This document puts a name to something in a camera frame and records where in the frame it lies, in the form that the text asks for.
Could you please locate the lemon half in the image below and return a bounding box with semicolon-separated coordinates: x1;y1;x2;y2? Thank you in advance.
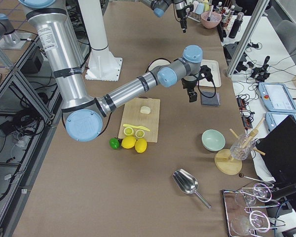
134;129;145;139
123;127;134;136

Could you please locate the mirrored glass tray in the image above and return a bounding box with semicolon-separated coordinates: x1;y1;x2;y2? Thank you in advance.
222;183;286;237

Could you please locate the yellow plastic knife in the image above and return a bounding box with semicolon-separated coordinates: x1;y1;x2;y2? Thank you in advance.
122;123;150;131

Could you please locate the upper lemon half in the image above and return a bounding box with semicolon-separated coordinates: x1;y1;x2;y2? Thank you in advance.
123;127;134;136

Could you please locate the lower lemon half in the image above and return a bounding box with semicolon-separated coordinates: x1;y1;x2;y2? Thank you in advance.
134;129;145;139

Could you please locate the blue teach pendant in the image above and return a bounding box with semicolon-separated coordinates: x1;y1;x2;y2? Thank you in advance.
258;82;296;114

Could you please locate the grey folded cloth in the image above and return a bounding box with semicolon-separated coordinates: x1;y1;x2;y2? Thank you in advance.
201;91;220;107

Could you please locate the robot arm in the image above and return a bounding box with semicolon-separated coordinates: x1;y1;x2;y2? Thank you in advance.
140;0;194;33
21;0;203;142

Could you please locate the whole lemon far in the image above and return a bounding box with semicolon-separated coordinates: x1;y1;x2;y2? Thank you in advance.
135;138;148;154

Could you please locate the crystal glass on stand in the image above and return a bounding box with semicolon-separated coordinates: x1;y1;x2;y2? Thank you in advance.
230;134;253;160

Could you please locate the pink ice bowl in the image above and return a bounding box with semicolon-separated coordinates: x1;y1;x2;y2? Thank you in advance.
201;11;222;29

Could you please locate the wooden cup stand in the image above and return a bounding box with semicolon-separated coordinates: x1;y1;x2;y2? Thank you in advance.
215;118;265;175

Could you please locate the light blue cup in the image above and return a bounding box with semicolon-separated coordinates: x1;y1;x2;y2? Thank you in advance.
195;2;204;15

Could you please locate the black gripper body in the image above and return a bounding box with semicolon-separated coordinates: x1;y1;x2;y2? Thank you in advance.
182;77;197;96
175;1;193;27

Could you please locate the black thermos bottle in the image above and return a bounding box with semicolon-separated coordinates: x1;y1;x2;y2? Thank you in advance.
228;12;244;39

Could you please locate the steel ice scoop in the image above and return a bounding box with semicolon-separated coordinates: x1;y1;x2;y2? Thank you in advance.
172;168;211;209

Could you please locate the wooden cutting board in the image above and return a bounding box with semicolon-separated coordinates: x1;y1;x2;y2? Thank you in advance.
118;98;160;143

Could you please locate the cream rabbit tray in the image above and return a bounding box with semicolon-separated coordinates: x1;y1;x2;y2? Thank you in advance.
199;59;222;88

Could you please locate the beige round plate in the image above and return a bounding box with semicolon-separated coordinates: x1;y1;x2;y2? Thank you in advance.
146;58;171;72

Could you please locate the steel black-tipped muddler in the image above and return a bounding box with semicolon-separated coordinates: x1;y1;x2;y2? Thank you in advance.
207;5;214;21

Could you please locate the green lime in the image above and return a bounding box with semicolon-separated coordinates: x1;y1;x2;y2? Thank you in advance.
109;138;120;150

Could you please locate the green bowl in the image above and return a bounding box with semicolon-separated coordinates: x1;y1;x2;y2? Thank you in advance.
201;129;225;152

